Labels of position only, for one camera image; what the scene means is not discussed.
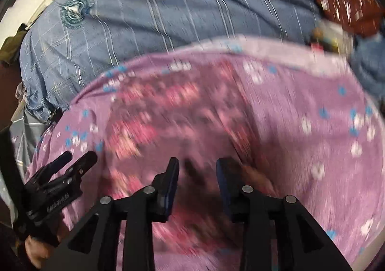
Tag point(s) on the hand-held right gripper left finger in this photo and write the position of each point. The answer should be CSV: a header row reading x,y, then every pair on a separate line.
x,y
171,186

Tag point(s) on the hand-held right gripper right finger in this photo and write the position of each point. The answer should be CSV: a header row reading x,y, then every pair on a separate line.
x,y
224,186

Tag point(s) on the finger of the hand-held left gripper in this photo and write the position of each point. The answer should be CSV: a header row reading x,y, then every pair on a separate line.
x,y
61,159
84,162

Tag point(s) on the maroon floral garment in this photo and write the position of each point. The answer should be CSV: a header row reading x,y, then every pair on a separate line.
x,y
186,114

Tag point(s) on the person's left hand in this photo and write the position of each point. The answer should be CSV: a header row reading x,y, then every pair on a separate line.
x,y
37,250

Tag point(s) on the small grey floral cloth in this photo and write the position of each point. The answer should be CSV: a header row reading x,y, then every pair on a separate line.
x,y
20,92

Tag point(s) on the purple floral blanket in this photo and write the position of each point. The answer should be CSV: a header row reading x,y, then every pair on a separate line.
x,y
315,123

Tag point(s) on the olive green cloth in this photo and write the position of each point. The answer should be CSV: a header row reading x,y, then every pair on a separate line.
x,y
13,45

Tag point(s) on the blue plaid quilt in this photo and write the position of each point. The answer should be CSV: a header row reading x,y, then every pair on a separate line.
x,y
168,9

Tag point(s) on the blue denim cloth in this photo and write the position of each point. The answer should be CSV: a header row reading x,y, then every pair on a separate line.
x,y
370,60

